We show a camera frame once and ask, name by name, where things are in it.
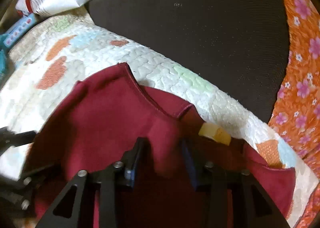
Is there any white patchwork quilt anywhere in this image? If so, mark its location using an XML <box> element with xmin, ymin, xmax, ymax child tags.
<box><xmin>1</xmin><ymin>8</ymin><xmax>318</xmax><ymax>227</ymax></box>

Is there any orange floral blanket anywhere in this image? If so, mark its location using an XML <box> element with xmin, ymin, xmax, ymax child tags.
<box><xmin>267</xmin><ymin>0</ymin><xmax>320</xmax><ymax>228</ymax></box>

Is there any teal card box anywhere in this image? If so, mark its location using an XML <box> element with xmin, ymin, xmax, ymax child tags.
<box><xmin>1</xmin><ymin>13</ymin><xmax>39</xmax><ymax>51</ymax></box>

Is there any maroon sweater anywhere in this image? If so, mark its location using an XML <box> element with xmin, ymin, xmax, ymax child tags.
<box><xmin>25</xmin><ymin>63</ymin><xmax>295</xmax><ymax>227</ymax></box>

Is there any black cushion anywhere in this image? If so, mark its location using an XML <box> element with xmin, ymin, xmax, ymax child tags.
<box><xmin>87</xmin><ymin>0</ymin><xmax>290</xmax><ymax>122</ymax></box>

